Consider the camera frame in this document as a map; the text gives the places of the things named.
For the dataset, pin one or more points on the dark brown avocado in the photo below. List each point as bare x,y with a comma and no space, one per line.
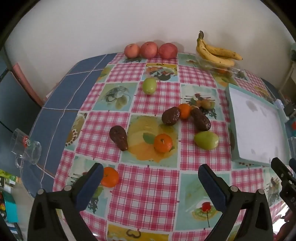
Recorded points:
200,119
119,138
170,115

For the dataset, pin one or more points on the orange tangerine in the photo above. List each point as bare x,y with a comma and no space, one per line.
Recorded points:
163,143
110,176
184,110

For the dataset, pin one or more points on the pink chair back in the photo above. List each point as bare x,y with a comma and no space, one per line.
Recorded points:
19,70

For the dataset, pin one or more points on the person's right hand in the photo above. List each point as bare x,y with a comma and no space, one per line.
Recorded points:
284,228

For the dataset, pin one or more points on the clear plastic container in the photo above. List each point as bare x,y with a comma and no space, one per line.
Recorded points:
233,69

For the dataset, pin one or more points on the tangerine inside clear container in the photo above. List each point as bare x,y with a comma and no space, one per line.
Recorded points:
222,71

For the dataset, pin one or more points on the banana bunch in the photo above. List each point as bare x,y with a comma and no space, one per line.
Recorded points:
217,60

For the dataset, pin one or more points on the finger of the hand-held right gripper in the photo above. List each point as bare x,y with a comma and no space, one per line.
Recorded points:
293,165
281,170

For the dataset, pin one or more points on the black charger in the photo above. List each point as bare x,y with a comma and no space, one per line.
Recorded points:
289,109

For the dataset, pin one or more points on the red apple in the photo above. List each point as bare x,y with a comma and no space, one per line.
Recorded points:
149,49
168,51
132,50

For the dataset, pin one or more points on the teal box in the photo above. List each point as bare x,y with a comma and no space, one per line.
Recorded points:
11,209

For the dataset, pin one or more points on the pink checked printed tablecloth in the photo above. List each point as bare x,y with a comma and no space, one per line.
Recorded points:
148,199

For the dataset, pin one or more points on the white tray with teal rim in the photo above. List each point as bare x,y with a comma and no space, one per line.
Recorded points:
254,125

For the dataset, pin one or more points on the teal pouch with red label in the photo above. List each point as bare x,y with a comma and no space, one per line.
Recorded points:
293,126

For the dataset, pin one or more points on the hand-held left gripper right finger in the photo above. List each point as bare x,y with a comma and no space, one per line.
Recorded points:
212,190

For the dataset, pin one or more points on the white power strip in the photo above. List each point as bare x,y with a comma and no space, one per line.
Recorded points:
278,103

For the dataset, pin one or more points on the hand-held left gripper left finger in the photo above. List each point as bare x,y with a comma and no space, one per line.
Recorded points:
90,187

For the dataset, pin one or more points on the clear glass mug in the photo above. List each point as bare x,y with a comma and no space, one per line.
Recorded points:
27,148

